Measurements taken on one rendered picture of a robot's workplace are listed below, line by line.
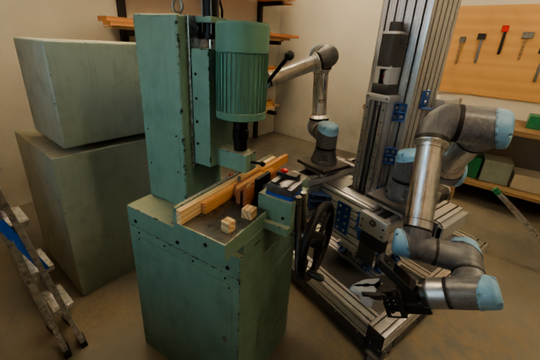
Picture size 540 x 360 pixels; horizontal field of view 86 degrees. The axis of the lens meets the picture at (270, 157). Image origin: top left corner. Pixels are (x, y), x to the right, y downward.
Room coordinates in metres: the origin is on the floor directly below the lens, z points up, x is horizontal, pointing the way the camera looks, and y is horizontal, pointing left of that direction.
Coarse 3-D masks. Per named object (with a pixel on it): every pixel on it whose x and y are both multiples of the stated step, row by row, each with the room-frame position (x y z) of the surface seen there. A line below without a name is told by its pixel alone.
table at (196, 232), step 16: (304, 176) 1.19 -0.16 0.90; (224, 208) 0.88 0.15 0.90; (240, 208) 0.89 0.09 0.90; (176, 224) 0.78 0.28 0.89; (192, 224) 0.78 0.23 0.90; (208, 224) 0.78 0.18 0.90; (240, 224) 0.79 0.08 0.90; (256, 224) 0.83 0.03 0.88; (272, 224) 0.85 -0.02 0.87; (192, 240) 0.75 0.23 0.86; (208, 240) 0.71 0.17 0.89; (224, 240) 0.71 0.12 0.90; (240, 240) 0.75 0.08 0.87; (224, 256) 0.68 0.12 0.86
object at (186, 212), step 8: (264, 160) 1.24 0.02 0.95; (272, 160) 1.27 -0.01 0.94; (256, 168) 1.14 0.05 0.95; (224, 184) 0.97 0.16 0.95; (208, 192) 0.90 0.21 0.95; (216, 192) 0.92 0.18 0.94; (200, 200) 0.85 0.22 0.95; (184, 208) 0.79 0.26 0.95; (192, 208) 0.81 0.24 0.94; (200, 208) 0.84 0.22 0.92; (184, 216) 0.78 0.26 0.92; (192, 216) 0.81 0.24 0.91
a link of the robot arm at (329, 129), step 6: (318, 126) 1.59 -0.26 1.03; (324, 126) 1.56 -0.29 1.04; (330, 126) 1.57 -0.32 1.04; (336, 126) 1.58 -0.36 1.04; (318, 132) 1.58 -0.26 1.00; (324, 132) 1.55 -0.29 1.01; (330, 132) 1.54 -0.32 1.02; (336, 132) 1.56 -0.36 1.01; (318, 138) 1.57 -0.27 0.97; (324, 138) 1.55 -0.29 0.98; (330, 138) 1.54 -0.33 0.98; (336, 138) 1.57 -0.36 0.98; (318, 144) 1.57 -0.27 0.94; (324, 144) 1.55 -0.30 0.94; (330, 144) 1.54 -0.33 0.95; (336, 144) 1.58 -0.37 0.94
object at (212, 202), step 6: (282, 156) 1.33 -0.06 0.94; (270, 162) 1.24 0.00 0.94; (276, 162) 1.26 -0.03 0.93; (282, 162) 1.31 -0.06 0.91; (264, 168) 1.17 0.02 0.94; (276, 168) 1.26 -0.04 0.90; (228, 186) 0.97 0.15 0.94; (222, 192) 0.93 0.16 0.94; (228, 192) 0.94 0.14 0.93; (210, 198) 0.87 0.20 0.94; (216, 198) 0.89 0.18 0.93; (222, 198) 0.91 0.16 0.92; (228, 198) 0.94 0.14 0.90; (204, 204) 0.84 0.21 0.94; (210, 204) 0.86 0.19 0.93; (216, 204) 0.89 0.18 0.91; (204, 210) 0.84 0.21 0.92; (210, 210) 0.86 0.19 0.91
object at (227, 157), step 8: (224, 152) 1.01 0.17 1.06; (232, 152) 1.00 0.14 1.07; (240, 152) 1.00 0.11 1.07; (248, 152) 1.01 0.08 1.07; (224, 160) 1.01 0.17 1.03; (232, 160) 1.00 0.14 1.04; (240, 160) 0.98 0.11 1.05; (248, 160) 0.98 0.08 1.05; (232, 168) 1.00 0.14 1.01; (240, 168) 0.98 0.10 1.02; (248, 168) 0.98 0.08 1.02
